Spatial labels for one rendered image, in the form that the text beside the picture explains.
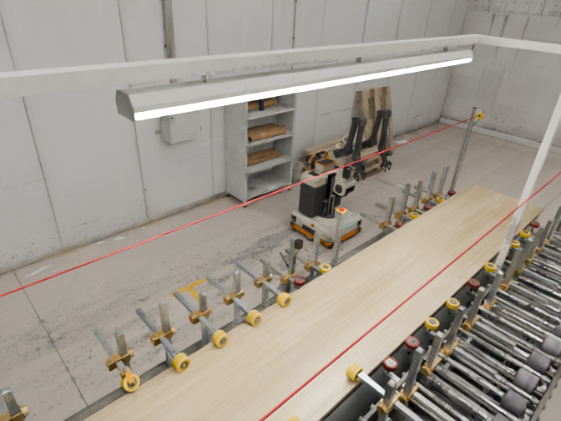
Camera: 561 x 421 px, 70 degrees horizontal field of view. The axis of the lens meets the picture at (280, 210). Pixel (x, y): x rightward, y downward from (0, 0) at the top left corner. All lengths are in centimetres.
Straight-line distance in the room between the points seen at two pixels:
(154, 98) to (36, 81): 32
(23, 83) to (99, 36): 329
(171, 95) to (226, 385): 147
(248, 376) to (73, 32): 343
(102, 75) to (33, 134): 321
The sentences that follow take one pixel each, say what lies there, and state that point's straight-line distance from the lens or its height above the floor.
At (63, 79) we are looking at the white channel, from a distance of 127.
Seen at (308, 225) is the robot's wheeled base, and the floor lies 20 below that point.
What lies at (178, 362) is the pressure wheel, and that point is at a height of 97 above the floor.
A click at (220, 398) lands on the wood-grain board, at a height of 90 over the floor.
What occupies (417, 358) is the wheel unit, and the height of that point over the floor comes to 112.
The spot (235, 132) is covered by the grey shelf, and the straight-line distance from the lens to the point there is 523.
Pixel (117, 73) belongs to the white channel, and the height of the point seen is 244.
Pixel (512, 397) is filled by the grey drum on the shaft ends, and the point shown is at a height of 85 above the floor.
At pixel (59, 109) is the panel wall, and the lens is 448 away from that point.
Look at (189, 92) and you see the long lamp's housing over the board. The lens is 143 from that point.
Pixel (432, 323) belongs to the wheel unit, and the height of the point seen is 90.
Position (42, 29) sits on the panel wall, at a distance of 436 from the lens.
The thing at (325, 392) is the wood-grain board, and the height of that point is 90.
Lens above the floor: 269
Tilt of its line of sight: 29 degrees down
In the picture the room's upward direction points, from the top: 3 degrees clockwise
